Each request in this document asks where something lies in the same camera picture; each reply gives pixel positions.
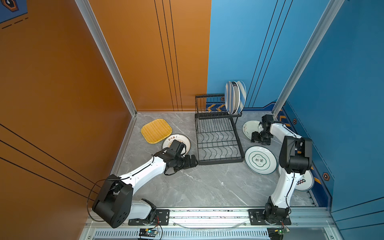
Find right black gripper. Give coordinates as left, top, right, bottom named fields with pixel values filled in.
left=250, top=131, right=272, bottom=145

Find white green emblem plate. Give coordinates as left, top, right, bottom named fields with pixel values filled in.
left=245, top=146, right=277, bottom=175

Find black wire dish rack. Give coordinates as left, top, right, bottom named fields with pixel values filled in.
left=195, top=94, right=245, bottom=165

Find orange sunburst round plate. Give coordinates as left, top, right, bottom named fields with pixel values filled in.
left=162, top=134, right=191, bottom=156

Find blue striped plate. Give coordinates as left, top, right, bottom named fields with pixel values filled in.
left=237, top=81, right=247, bottom=114
left=225, top=81, right=235, bottom=115

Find white plate red characters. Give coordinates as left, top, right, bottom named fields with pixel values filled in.
left=278, top=166, right=315, bottom=194

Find green red rimmed plate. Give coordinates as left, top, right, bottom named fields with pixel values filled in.
left=232, top=81, right=240, bottom=115

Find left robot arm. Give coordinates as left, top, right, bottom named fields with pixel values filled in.
left=92, top=141, right=199, bottom=228

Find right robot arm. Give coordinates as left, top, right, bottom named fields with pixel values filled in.
left=252, top=115, right=313, bottom=225

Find white floral plate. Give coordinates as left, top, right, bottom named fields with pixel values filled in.
left=242, top=120, right=263, bottom=140

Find yellow woven square plate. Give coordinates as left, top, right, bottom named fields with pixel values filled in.
left=141, top=119, right=172, bottom=144

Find left circuit board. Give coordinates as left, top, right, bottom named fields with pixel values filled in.
left=138, top=229, right=160, bottom=240

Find circuit board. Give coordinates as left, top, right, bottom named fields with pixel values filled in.
left=267, top=228, right=291, bottom=240
left=138, top=229, right=160, bottom=240

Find right circuit board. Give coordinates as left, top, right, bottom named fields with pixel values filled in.
left=267, top=228, right=291, bottom=240

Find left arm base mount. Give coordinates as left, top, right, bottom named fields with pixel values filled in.
left=128, top=209, right=170, bottom=226

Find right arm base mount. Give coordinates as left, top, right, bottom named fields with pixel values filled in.
left=248, top=208, right=292, bottom=226

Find aluminium front rail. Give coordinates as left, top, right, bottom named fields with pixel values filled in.
left=80, top=206, right=343, bottom=232

